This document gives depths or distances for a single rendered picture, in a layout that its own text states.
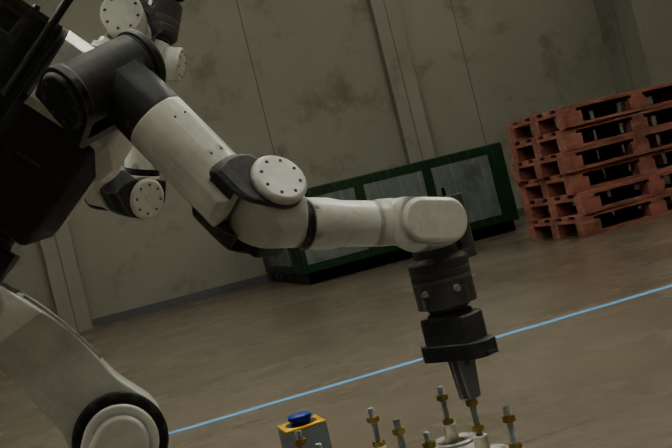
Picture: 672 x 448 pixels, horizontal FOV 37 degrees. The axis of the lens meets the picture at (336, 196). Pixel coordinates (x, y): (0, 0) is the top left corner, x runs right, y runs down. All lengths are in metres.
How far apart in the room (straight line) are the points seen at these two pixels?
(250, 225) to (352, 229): 0.14
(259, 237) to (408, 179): 7.72
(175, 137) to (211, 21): 9.67
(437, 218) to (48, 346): 0.61
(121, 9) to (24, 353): 0.54
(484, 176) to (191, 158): 8.04
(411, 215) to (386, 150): 9.78
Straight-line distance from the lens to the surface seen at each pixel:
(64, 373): 1.58
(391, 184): 9.00
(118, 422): 1.54
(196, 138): 1.34
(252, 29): 11.04
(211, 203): 1.32
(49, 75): 1.38
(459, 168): 9.22
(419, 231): 1.40
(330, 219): 1.35
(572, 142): 7.24
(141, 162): 1.96
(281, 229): 1.32
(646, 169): 7.55
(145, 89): 1.37
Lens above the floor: 0.66
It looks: level
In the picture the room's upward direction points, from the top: 14 degrees counter-clockwise
